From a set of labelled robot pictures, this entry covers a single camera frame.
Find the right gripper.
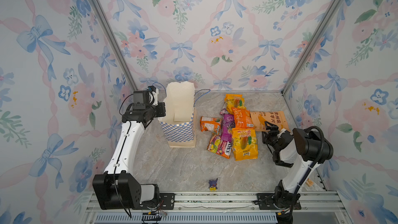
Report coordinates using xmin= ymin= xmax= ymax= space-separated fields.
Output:
xmin=263 ymin=121 xmax=281 ymax=153

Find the purple grape candy bag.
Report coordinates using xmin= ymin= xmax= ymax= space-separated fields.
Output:
xmin=220 ymin=108 xmax=235 ymax=142

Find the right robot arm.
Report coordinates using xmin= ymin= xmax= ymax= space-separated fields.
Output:
xmin=255 ymin=121 xmax=334 ymax=211

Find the orange snack bag left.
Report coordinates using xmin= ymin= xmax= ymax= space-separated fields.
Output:
xmin=200 ymin=116 xmax=222 ymax=133

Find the yellow mango candy bag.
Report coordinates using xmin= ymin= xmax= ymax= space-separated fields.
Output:
xmin=232 ymin=128 xmax=259 ymax=161
xmin=224 ymin=94 xmax=246 ymax=114

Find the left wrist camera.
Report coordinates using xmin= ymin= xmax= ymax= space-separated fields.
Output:
xmin=131 ymin=86 xmax=159 ymax=110

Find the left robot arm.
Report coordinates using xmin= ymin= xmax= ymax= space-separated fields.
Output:
xmin=92 ymin=102 xmax=166 ymax=213

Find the yellow mango candy bag front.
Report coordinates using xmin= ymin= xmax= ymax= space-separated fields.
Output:
xmin=232 ymin=128 xmax=259 ymax=161

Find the Fox's fruits candy bag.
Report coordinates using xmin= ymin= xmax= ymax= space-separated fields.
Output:
xmin=207 ymin=134 xmax=232 ymax=159

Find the yellow mango candy bag rear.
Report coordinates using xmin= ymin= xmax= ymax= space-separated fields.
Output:
xmin=224 ymin=94 xmax=246 ymax=114

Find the purple toy figure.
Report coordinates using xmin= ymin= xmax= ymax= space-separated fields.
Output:
xmin=208 ymin=178 xmax=218 ymax=191

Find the blue checkered paper bag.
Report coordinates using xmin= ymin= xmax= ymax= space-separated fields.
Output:
xmin=159 ymin=82 xmax=197 ymax=148

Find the orange corn chips bag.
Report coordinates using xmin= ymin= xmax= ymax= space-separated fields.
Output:
xmin=232 ymin=107 xmax=255 ymax=129

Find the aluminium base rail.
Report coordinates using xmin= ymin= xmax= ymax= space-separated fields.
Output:
xmin=80 ymin=191 xmax=349 ymax=224

